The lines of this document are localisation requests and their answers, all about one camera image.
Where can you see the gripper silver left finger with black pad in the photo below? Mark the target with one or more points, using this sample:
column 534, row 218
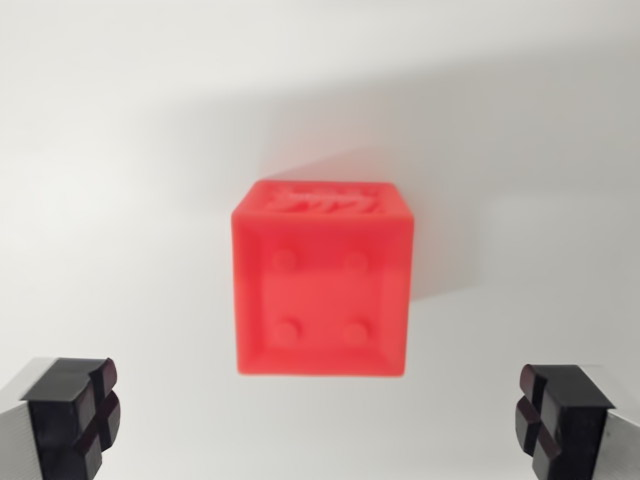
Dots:
column 55, row 415

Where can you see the red silicone infantino cube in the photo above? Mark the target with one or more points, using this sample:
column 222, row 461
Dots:
column 320, row 300

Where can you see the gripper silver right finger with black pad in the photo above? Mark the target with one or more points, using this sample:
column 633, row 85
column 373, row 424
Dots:
column 580, row 422

